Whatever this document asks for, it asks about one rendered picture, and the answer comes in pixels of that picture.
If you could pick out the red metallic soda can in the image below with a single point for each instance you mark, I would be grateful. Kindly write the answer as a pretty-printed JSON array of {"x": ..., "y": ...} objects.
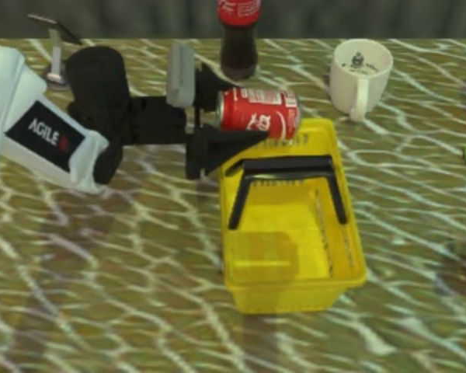
[{"x": 262, "y": 112}]

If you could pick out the yellow plastic basket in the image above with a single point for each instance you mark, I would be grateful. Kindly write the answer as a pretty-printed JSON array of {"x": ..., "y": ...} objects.
[{"x": 291, "y": 229}]

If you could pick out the dark cola bottle red label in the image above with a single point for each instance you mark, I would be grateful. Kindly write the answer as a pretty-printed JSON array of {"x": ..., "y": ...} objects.
[{"x": 238, "y": 37}]

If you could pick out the black phone stand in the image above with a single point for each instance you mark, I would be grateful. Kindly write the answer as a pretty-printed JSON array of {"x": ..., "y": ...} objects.
[{"x": 56, "y": 54}]

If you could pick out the white ceramic mug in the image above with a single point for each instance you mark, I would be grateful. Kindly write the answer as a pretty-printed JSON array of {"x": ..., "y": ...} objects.
[{"x": 359, "y": 77}]

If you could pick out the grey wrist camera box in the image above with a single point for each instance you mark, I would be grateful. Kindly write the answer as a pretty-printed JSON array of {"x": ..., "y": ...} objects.
[{"x": 181, "y": 75}]

